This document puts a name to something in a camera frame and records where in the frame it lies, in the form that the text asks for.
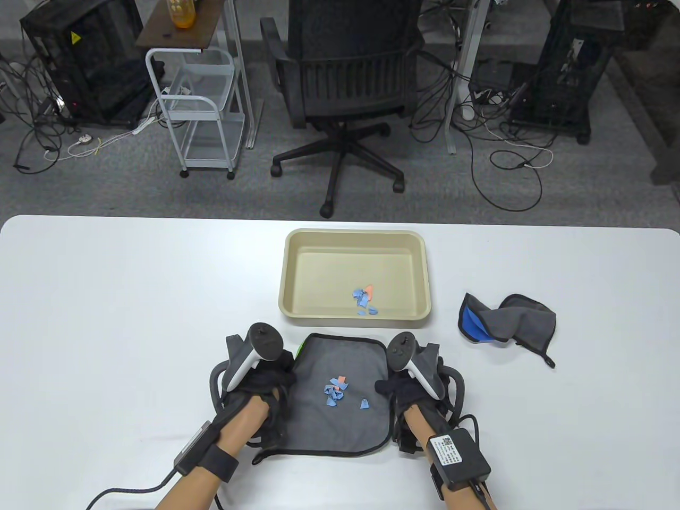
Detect person's left forearm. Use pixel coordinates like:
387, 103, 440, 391
154, 396, 274, 510

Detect grey white left controller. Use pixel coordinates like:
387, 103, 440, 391
226, 322, 286, 393

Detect grey white right controller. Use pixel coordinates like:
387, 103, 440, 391
387, 332, 447, 402

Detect black left sensor cable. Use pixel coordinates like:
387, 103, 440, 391
85, 467, 179, 510

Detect person's left hand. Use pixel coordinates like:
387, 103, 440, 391
218, 367, 298, 452

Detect white rolling cart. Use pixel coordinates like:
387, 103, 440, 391
145, 47, 246, 180

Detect black right glove cable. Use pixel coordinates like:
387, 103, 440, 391
452, 414, 481, 452

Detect black left wrist strap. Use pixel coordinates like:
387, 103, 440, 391
201, 444, 240, 483

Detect blue grey hand towel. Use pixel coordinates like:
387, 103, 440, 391
458, 292, 557, 369

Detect black tower with yellow sticker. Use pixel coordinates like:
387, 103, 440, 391
20, 0, 155, 128

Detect black wrist sensor box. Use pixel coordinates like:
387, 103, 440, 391
428, 429, 492, 490
174, 421, 221, 475

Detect black office chair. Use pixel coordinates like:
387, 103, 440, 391
259, 0, 426, 218

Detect white desk leg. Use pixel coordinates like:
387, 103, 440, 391
444, 0, 492, 155
223, 0, 256, 149

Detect person's right forearm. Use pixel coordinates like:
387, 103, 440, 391
404, 406, 500, 510

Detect beige plastic tray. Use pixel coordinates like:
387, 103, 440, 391
278, 228, 432, 326

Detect black wrist strap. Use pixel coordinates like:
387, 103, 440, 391
429, 465, 452, 501
201, 444, 240, 483

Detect white floor cable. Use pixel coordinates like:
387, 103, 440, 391
489, 120, 554, 171

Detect black computer tower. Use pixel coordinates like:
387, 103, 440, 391
507, 0, 625, 144

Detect grey green hand towel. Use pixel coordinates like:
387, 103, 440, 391
252, 333, 394, 464

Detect black right wrist sensor box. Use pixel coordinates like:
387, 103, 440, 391
428, 429, 492, 490

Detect black left wrist sensor box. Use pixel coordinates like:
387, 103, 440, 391
174, 421, 221, 475

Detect brown wooden side table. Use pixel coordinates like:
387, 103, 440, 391
136, 0, 226, 52

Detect grey white controller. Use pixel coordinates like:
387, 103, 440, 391
226, 322, 286, 393
387, 332, 447, 402

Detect orange drink bottle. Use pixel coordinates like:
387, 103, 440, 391
169, 0, 196, 29

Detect black sensor cable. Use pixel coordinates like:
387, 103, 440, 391
85, 467, 179, 510
470, 478, 497, 510

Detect pile of balloon pieces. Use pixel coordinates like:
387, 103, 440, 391
352, 286, 379, 315
323, 375, 371, 411

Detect black right sensor cable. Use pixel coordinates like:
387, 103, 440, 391
470, 478, 497, 510

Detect black right wrist strap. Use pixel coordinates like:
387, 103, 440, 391
429, 465, 452, 501

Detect tangle of black floor cables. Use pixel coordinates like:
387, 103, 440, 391
0, 53, 72, 173

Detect black box under desk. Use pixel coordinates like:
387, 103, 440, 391
470, 58, 516, 92

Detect black looped floor cable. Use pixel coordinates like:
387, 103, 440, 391
470, 122, 545, 213

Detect person's right hand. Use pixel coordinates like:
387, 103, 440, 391
375, 372, 457, 455

